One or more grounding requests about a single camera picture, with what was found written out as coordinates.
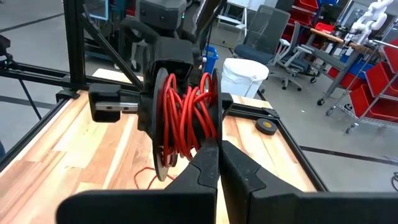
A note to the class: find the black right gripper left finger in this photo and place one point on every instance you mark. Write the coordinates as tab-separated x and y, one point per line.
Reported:
155	208

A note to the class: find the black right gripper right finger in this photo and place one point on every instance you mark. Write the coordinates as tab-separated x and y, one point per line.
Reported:
295	211

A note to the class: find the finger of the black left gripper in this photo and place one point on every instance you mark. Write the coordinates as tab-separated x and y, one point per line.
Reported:
227	102
145	112

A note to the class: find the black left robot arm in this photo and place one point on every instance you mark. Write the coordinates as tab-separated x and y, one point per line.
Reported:
161	14

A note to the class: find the white trash can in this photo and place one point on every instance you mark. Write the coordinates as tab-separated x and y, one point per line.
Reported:
244	77

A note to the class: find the blue recycling bin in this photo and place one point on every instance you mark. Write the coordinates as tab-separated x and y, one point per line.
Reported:
212	60

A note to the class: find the black tape roll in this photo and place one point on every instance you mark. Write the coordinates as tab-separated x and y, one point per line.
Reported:
266	126

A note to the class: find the grey mesh office chair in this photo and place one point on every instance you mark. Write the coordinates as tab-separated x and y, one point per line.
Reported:
264	31

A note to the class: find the blue framed panel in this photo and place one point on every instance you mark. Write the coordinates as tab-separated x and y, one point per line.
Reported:
96	9

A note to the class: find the grey desk with wooden top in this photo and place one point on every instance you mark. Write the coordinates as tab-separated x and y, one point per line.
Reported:
339	62

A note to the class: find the blue plastic bin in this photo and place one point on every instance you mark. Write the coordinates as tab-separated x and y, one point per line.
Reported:
329	2

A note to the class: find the white robot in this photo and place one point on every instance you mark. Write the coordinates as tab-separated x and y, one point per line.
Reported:
370	21

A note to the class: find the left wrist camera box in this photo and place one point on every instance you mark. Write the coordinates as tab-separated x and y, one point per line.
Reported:
172	59

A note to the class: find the black mount bracket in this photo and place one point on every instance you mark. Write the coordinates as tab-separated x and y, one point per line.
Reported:
3	46

